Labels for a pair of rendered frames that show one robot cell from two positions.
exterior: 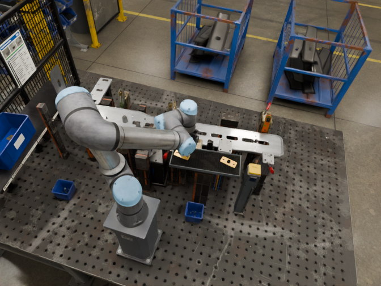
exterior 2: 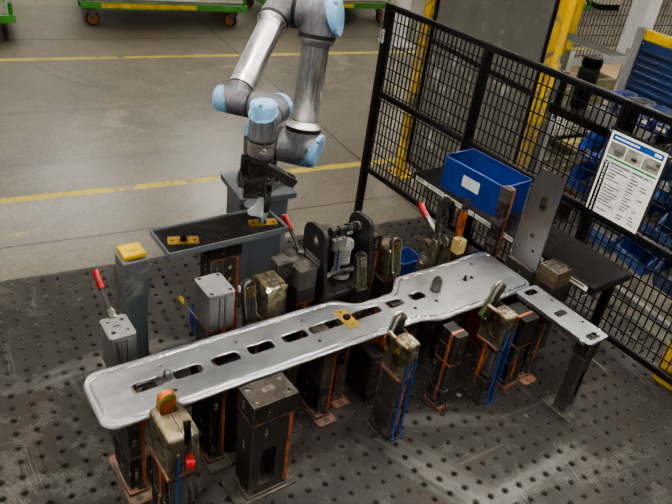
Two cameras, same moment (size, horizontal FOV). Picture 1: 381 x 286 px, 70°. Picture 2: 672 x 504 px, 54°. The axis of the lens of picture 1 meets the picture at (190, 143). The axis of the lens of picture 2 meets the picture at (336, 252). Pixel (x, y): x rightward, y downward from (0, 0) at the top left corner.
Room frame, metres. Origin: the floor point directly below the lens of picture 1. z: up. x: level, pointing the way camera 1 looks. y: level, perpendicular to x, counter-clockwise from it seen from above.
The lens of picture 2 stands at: (2.26, -0.98, 2.14)
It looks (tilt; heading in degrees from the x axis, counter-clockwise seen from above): 32 degrees down; 136
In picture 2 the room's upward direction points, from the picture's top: 8 degrees clockwise
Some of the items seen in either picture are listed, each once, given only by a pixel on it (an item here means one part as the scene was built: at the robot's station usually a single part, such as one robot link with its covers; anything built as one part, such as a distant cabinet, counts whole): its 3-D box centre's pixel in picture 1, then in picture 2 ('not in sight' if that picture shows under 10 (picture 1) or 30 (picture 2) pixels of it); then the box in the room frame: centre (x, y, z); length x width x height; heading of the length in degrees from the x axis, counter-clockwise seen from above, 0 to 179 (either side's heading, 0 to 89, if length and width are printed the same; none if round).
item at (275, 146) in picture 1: (178, 129); (342, 323); (1.23, 0.09, 1.00); 1.38 x 0.22 x 0.02; 84
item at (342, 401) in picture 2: not in sight; (336, 357); (1.21, 0.11, 0.84); 0.13 x 0.05 x 0.29; 174
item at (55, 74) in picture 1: (62, 91); (536, 219); (1.31, 0.83, 1.17); 0.12 x 0.01 x 0.34; 174
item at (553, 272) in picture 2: not in sight; (541, 309); (1.42, 0.83, 0.88); 0.08 x 0.08 x 0.36; 84
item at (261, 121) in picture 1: (259, 134); (176, 476); (1.35, -0.49, 0.88); 0.15 x 0.11 x 0.36; 174
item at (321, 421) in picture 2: not in sight; (317, 369); (1.22, 0.03, 0.84); 0.17 x 0.06 x 0.29; 174
